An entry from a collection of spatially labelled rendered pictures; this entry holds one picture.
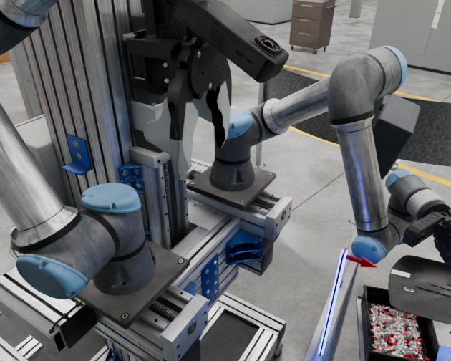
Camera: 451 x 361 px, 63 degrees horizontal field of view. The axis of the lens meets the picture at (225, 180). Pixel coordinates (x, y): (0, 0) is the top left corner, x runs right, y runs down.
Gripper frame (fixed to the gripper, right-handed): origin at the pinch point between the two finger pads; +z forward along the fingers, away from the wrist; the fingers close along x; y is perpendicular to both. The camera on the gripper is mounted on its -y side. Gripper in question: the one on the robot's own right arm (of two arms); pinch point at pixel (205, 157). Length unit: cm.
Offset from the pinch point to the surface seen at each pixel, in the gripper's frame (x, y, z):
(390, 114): -88, -14, 23
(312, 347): -25, -13, 62
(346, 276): -53, -15, 62
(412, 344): -40, -35, 65
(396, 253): -178, -32, 148
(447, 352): -27, -39, 47
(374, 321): -43, -25, 65
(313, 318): -103, 0, 148
